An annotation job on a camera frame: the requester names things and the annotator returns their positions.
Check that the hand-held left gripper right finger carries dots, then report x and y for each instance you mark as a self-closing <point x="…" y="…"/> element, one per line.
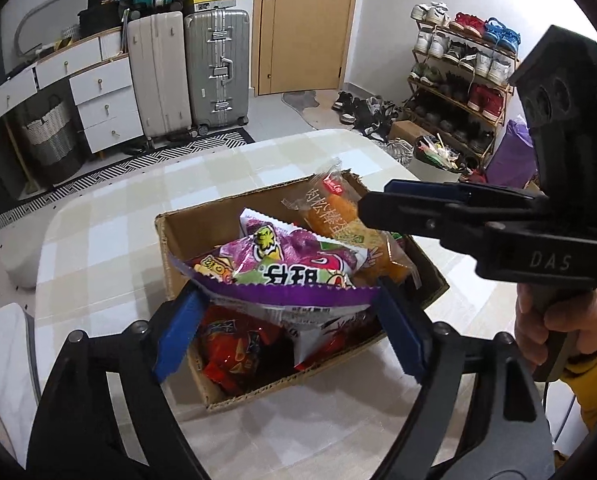
<point x="401" y="332"/>

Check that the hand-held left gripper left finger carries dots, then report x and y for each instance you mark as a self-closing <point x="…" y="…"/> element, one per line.
<point x="178" y="340"/>

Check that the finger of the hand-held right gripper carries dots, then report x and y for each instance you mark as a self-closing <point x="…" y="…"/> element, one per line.
<point x="418" y="188"/>
<point x="413" y="212"/>

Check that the orange bread stick packet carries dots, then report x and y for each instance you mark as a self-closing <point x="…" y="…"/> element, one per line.
<point x="328" y="210"/>

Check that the purple snack bag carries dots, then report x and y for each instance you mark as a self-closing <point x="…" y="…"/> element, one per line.
<point x="288" y="270"/>

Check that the person's right hand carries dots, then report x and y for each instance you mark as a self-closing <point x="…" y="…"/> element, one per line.
<point x="528" y="325"/>

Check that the white trash bin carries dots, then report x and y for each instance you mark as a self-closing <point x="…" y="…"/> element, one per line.
<point x="436" y="162"/>

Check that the clear plastic bag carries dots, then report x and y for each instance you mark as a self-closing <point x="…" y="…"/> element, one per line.
<point x="398" y="152"/>

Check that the large red snack bag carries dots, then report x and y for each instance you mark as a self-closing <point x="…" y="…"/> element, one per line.
<point x="233" y="350"/>

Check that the small brown cardboard box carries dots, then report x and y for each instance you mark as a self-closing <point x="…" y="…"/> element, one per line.
<point x="406" y="132"/>

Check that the red plastic bag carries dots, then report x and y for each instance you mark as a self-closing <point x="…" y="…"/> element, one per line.
<point x="477" y="176"/>

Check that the wooden shoe rack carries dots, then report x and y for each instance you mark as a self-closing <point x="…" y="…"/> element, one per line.
<point x="500" y="120"/>

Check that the pile of dark shoes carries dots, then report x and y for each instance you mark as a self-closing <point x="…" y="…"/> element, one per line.
<point x="368" y="112"/>

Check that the checked tablecloth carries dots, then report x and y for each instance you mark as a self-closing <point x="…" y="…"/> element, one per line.
<point x="103" y="260"/>

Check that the grey door mat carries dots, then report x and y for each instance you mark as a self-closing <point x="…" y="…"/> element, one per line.
<point x="308" y="110"/>

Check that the white marble side table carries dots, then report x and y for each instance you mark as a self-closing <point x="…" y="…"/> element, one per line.
<point x="3" y="370"/>

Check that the black white patterned rug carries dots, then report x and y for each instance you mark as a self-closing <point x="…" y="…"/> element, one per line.
<point x="128" y="165"/>

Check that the wooden door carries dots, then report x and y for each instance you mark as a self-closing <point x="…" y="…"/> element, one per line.
<point x="308" y="30"/>

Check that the woven laundry basket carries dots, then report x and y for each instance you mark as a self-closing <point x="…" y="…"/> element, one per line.
<point x="51" y="145"/>

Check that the silver suitcase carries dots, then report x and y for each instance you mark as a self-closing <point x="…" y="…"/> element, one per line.
<point x="216" y="70"/>

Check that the white drawer desk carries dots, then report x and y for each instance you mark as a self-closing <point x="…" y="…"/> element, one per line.
<point x="108" y="105"/>

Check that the beige suitcase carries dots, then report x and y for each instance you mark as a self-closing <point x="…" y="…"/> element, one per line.
<point x="161" y="75"/>

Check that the black storage bin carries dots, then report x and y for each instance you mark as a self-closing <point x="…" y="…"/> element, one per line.
<point x="101" y="20"/>

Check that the grey curved tube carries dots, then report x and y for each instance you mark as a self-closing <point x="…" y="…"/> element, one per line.
<point x="33" y="15"/>

